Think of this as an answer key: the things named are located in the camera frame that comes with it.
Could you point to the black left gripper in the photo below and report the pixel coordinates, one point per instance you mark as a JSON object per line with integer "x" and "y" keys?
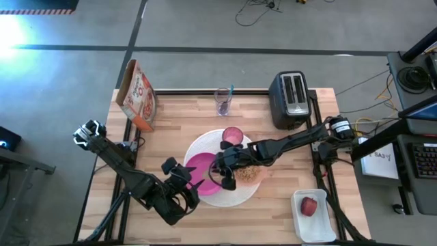
{"x": 179, "y": 177}

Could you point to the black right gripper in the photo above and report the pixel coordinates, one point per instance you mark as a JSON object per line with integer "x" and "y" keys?
{"x": 232, "y": 159}

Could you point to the pink plastic plate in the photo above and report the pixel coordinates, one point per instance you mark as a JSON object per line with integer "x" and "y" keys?
{"x": 201, "y": 164}

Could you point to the red plastic tumbler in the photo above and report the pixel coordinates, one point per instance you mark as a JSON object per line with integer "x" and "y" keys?
{"x": 233, "y": 136}

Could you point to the pale peach bowl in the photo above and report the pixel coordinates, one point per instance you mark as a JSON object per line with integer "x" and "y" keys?
{"x": 263, "y": 176}

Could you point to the clear plastic tumbler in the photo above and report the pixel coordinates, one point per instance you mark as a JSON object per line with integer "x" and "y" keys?
{"x": 217, "y": 97}

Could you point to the red apple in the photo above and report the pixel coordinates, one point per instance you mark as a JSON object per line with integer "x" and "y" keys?
{"x": 308, "y": 206}

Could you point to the pumpkin cereal box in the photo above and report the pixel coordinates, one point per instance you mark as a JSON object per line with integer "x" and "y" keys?
{"x": 136, "y": 95}

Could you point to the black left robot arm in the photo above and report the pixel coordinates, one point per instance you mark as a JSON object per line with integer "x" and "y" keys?
{"x": 116, "y": 160}

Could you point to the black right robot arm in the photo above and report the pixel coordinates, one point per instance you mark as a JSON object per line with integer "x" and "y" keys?
{"x": 290, "y": 140}

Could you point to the white round woven placemat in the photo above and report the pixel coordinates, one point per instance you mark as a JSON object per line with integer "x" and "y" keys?
{"x": 205, "y": 143}

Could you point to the black toaster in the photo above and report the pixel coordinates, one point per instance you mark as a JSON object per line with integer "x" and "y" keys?
{"x": 290, "y": 99}

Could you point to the white rectangular tray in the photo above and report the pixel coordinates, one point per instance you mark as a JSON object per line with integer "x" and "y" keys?
{"x": 314, "y": 229}

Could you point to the white paper sheet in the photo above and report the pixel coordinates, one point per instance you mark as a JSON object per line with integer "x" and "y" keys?
{"x": 379, "y": 164}

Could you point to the grey metal stand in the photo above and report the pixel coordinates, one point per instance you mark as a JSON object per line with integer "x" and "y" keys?
{"x": 20, "y": 162}

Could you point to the grey desk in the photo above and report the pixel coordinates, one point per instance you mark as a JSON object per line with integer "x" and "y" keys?
{"x": 409, "y": 99}

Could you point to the black device with blue light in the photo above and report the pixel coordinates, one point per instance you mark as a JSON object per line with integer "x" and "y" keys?
{"x": 8, "y": 140}

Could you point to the black keyboard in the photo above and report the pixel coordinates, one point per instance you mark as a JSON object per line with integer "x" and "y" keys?
{"x": 425, "y": 160}

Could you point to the laptop computer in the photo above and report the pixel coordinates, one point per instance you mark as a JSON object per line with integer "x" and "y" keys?
{"x": 421, "y": 112}

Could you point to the black pole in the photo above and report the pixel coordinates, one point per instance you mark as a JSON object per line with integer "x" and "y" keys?
{"x": 418, "y": 46}

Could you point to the black frame crossbar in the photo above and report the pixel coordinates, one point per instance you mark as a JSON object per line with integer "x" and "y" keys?
{"x": 191, "y": 92}

